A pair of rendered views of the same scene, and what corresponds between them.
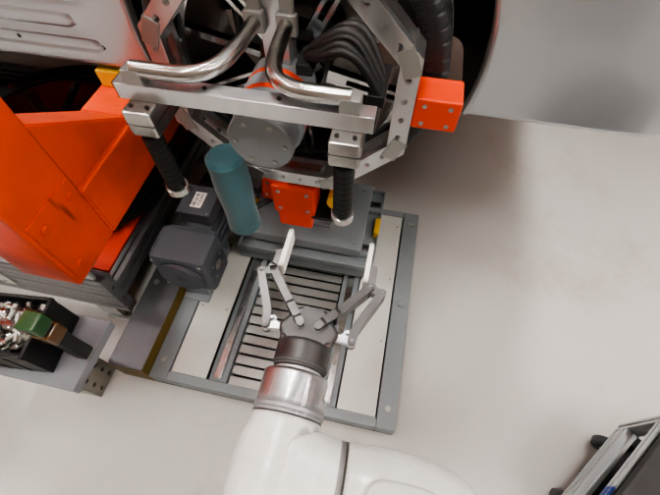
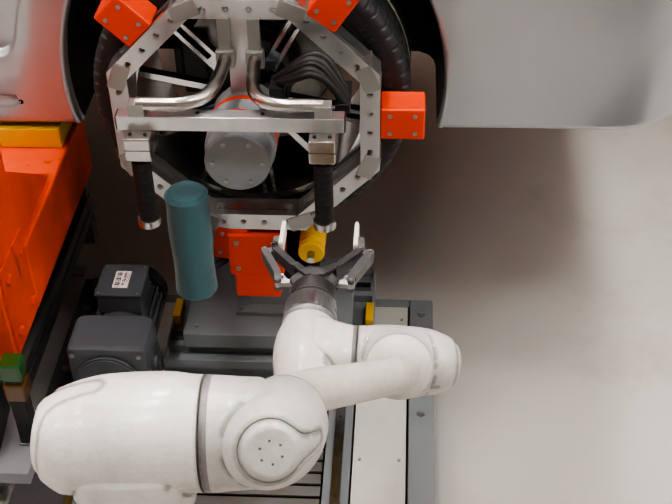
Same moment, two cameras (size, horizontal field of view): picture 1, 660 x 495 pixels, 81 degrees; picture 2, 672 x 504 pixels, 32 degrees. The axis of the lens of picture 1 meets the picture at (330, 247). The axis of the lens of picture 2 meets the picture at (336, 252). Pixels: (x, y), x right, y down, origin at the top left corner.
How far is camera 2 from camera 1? 1.57 m
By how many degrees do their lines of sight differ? 20
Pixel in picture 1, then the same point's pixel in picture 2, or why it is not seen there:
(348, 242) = not seen: hidden behind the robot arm
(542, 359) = (642, 465)
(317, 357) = (326, 285)
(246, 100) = (235, 117)
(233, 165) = (198, 198)
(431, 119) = (399, 128)
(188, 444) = not seen: outside the picture
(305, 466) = (330, 326)
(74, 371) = (22, 457)
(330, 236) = not seen: hidden behind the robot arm
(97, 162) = (30, 221)
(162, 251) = (86, 342)
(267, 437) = (300, 317)
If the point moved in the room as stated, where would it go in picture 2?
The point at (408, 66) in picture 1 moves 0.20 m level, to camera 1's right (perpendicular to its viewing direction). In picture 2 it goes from (366, 82) to (467, 72)
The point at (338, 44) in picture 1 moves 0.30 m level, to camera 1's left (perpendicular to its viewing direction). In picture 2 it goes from (307, 69) to (142, 84)
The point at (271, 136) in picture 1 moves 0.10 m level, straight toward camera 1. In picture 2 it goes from (249, 153) to (264, 181)
